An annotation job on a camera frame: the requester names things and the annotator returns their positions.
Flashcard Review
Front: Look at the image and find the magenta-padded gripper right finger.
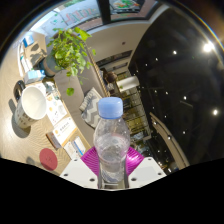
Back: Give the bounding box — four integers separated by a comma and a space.
125, 146, 167, 190

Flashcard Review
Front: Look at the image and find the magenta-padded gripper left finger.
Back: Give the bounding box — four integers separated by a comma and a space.
59, 146, 101, 190

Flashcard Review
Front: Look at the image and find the clear plastic bottle blue cap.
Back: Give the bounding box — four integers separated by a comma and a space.
93, 96, 132, 184

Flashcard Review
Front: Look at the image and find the blue and white leaflet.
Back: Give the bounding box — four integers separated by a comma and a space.
63, 135, 87, 160

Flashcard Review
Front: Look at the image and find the flat round red coaster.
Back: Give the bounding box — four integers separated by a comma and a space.
38, 147, 59, 172

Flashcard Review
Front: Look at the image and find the cardboard tissue box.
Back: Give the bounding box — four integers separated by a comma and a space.
46, 116, 78, 149

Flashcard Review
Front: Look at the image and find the grey white chevron cushion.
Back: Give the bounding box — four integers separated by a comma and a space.
78, 87, 104, 129

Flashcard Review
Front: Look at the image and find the white printed menu sheet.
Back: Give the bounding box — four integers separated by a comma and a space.
44, 94, 69, 126

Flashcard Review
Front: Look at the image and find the grey curved sofa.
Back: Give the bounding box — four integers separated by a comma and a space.
53, 49, 111, 148

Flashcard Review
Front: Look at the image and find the white mug with black print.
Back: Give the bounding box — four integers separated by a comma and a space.
13, 85, 48, 130

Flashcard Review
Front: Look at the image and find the person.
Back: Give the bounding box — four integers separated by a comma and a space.
103, 70, 118, 84

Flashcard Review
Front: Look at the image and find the small light blue carton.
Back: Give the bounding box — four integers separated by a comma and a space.
23, 69, 46, 85

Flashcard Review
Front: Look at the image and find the green potted plant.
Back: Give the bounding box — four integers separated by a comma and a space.
42, 27, 98, 97

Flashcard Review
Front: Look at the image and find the group of ceiling spotlights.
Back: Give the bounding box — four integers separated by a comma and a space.
151, 39, 222, 141

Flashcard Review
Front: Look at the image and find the window with painted decorations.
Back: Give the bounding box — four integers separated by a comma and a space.
29, 0, 158, 38

